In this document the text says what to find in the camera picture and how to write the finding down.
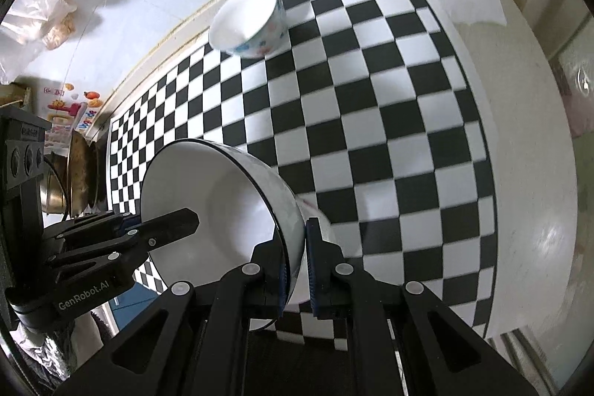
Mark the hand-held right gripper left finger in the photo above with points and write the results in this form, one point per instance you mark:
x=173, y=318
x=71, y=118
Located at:
x=241, y=308

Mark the dark frying pan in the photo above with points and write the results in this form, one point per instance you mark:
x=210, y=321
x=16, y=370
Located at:
x=81, y=173

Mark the dark rimmed white bowl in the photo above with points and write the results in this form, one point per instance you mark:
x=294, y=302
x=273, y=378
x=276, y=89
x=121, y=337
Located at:
x=209, y=210

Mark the floral white bowl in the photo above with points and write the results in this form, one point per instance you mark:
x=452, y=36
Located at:
x=248, y=22

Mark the black white checkered mat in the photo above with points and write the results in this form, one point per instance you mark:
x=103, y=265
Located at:
x=371, y=122

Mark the glass sliding door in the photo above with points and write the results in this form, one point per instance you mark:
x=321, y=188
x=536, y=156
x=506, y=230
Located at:
x=577, y=66

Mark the plastic bag with brown food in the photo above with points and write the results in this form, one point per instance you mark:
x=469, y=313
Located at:
x=59, y=32

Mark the stainless steel steamer pot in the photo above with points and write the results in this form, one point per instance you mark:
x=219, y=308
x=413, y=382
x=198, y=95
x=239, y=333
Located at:
x=52, y=192

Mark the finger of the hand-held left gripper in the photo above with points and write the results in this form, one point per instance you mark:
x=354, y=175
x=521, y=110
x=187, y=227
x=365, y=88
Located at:
x=93, y=223
x=171, y=225

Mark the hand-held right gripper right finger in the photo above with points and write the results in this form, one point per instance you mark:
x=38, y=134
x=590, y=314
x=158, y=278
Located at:
x=313, y=266

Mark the clear plastic bag with eggs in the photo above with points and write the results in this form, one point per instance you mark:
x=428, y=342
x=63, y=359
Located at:
x=28, y=6

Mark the colourful wall stickers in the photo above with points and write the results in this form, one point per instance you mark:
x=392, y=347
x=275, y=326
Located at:
x=69, y=108

